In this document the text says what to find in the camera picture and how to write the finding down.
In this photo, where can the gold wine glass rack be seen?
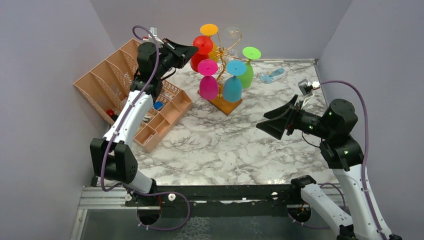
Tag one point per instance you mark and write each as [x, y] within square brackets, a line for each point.
[222, 75]

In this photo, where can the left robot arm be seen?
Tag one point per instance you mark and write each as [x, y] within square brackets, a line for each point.
[111, 155]

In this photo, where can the red wine glass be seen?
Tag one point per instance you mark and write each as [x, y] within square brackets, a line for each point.
[205, 45]

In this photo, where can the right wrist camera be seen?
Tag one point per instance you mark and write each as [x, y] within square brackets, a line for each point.
[308, 89]

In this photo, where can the green wine glass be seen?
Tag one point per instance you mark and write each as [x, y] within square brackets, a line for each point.
[251, 53]

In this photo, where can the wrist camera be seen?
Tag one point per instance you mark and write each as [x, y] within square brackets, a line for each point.
[152, 39]
[308, 89]

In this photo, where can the pink plastic desk organizer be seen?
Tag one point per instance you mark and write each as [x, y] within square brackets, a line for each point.
[107, 86]

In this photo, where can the yellow wine glass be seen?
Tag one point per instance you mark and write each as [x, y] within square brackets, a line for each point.
[210, 30]

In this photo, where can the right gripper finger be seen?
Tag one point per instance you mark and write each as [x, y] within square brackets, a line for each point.
[277, 125]
[282, 109]

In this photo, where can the small blue white package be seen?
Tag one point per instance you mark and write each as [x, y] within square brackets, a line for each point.
[272, 76]

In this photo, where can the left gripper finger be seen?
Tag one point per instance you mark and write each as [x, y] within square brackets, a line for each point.
[184, 55]
[172, 46]

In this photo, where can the black mounting rail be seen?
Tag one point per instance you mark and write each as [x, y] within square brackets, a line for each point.
[211, 201]

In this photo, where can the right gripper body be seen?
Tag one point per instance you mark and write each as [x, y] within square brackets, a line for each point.
[311, 123]

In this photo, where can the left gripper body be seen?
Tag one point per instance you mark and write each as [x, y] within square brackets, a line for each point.
[168, 58]

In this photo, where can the red black item in organizer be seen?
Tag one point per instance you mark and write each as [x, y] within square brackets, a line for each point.
[112, 114]

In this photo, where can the blue wine glass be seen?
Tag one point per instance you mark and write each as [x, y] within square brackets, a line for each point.
[232, 89]

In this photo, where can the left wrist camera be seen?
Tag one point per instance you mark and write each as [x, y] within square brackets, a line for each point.
[152, 39]

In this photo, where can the clear wine glass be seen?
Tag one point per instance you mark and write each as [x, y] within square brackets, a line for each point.
[231, 37]

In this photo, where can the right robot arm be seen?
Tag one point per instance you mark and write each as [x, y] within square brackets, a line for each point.
[344, 156]

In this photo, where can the magenta wine glass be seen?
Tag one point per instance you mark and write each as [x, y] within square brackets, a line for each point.
[208, 86]

